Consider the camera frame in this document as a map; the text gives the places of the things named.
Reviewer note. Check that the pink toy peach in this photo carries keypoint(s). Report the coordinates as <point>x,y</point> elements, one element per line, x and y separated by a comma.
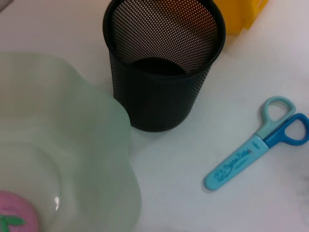
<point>21,212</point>

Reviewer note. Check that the black mesh pen cup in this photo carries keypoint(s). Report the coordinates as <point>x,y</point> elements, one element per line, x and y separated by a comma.
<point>157,96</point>

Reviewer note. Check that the blue capped scissors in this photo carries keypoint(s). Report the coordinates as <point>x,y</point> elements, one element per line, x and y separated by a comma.
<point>236,164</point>

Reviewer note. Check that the pale green wavy fruit bowl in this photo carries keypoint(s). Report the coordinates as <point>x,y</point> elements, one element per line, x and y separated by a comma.
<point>60,133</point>

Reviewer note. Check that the yellow plastic storage bin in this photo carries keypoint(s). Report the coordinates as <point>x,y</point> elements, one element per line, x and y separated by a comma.
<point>236,17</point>

